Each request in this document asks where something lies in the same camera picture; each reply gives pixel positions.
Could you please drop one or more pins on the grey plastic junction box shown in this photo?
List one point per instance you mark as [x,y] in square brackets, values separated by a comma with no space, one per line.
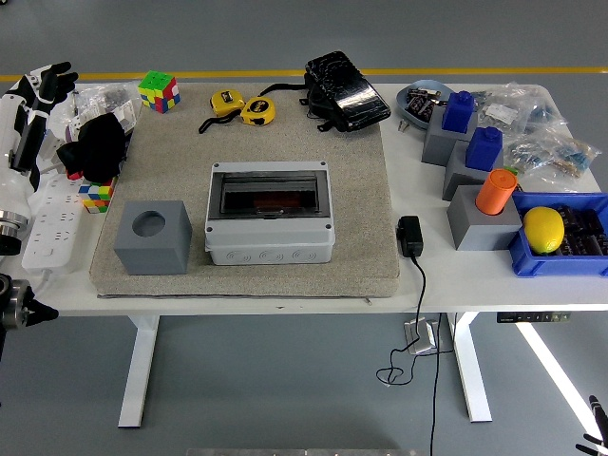
[271,244]

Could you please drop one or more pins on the thin screwdriver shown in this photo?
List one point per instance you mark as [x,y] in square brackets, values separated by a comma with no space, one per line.
[75,107]

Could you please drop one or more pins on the grey holder block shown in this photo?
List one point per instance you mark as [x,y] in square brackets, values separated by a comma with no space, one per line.
[437,147]
[480,230]
[458,178]

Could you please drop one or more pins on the yellow tape measure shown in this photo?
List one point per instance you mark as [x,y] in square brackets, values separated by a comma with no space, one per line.
[258,111]
[227,102]

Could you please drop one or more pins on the clear bag of small parts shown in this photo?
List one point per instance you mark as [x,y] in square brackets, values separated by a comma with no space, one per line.
[111,95]

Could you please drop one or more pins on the black table control panel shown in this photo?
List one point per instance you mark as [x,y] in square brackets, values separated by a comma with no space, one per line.
[532,317]

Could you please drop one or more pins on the white power strip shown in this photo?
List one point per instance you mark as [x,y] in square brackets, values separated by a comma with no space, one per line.
[57,228]

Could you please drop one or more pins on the small green object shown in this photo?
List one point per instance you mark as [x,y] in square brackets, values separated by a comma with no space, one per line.
[512,170]

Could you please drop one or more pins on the clear bag of components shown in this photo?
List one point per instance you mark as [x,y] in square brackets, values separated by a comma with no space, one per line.
[527,154]
[575,157]

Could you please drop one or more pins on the blue-grey dish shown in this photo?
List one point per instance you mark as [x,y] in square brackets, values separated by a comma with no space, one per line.
[408,116]

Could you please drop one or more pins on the grey-brown mat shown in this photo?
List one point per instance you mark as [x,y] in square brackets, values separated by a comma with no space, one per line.
[285,142]

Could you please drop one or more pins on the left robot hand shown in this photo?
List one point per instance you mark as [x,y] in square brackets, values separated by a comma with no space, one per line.
[9,142]

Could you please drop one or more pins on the orange cylinder battery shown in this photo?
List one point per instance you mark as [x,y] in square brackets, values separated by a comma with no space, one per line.
[278,202]
[495,192]

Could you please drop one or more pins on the blue plastic bin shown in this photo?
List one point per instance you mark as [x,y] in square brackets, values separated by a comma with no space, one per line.
[556,266]

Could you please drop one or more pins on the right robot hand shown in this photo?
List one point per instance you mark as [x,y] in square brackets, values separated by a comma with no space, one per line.
[599,427]

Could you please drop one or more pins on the yellow lemon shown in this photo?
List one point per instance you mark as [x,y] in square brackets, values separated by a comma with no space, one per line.
[544,230]

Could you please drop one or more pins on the smoky transparent box lid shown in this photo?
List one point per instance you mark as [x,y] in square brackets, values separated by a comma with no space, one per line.
[268,190]

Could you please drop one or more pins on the blue block battery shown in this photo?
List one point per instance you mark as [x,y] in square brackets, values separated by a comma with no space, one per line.
[458,111]
[483,149]

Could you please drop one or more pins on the clear bag with white label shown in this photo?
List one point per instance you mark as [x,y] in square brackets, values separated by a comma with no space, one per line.
[503,113]

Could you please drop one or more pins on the grey block with round hole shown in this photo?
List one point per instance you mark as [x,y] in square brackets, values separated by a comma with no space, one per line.
[152,252]

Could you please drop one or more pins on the dark electronic components heap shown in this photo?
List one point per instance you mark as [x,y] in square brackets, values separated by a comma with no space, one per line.
[420,102]

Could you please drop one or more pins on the black capacitors heap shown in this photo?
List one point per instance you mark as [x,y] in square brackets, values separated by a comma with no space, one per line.
[586,228]

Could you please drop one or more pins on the white table leg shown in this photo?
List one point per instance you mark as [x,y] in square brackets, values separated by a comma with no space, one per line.
[138,370]
[470,370]

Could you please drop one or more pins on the multicoloured puzzle cube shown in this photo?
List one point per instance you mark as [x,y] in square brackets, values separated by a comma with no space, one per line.
[159,92]
[97,197]

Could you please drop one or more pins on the black cloth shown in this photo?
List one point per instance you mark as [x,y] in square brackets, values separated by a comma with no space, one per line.
[97,147]

